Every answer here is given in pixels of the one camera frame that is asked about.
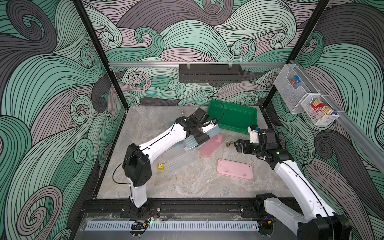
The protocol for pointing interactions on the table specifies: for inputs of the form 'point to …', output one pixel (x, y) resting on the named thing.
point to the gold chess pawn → (228, 144)
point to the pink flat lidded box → (233, 168)
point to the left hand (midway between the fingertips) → (203, 129)
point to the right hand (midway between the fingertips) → (244, 144)
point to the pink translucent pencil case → (211, 144)
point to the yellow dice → (161, 166)
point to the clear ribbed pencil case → (174, 165)
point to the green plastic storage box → (233, 117)
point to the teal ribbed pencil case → (190, 142)
